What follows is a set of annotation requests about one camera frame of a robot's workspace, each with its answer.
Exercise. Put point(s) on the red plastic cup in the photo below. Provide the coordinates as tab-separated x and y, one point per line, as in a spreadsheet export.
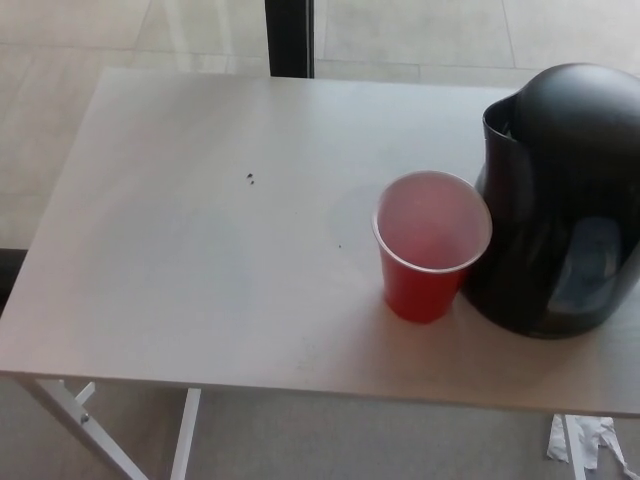
417	292

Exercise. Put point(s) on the crumpled white paper scrap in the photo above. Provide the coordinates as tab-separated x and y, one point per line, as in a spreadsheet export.
602	442

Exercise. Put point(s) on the black electric kettle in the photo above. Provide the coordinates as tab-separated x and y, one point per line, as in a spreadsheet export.
535	200

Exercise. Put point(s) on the white table leg with bolt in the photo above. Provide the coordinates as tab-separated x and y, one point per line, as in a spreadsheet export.
70	422

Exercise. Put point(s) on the black window frame post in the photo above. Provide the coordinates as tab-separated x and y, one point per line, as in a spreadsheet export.
287	37

